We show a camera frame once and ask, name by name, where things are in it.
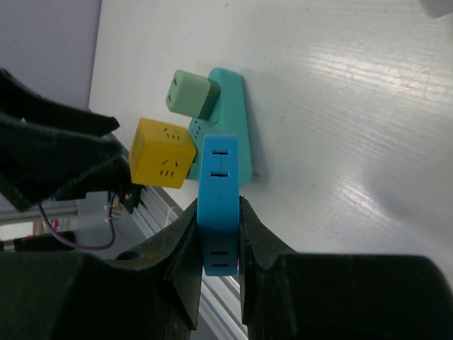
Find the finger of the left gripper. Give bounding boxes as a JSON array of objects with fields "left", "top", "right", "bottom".
[
  {"left": 1, "top": 114, "right": 139, "bottom": 212},
  {"left": 1, "top": 68, "right": 120, "bottom": 137}
]

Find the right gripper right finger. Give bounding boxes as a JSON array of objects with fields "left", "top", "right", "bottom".
[{"left": 239, "top": 198, "right": 452, "bottom": 339}]

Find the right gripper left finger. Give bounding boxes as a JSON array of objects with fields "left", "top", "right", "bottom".
[{"left": 1, "top": 203, "right": 202, "bottom": 339}]

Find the yellow cube socket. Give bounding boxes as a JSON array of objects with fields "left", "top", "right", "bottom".
[{"left": 129, "top": 118, "right": 196, "bottom": 188}]

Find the blue plug adapter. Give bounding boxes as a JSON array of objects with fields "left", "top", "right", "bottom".
[{"left": 197, "top": 134, "right": 240, "bottom": 276}]

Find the light green plug adapter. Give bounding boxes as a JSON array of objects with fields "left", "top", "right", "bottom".
[{"left": 166, "top": 69, "right": 220, "bottom": 120}]

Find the teal triangular power strip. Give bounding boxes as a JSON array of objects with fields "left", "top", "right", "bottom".
[{"left": 187, "top": 67, "right": 253, "bottom": 187}]

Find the white charger plug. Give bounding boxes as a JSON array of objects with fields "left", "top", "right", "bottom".
[{"left": 419, "top": 0, "right": 453, "bottom": 18}]

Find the aluminium rail frame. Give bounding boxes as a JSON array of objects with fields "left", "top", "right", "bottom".
[{"left": 1, "top": 187, "right": 247, "bottom": 339}]

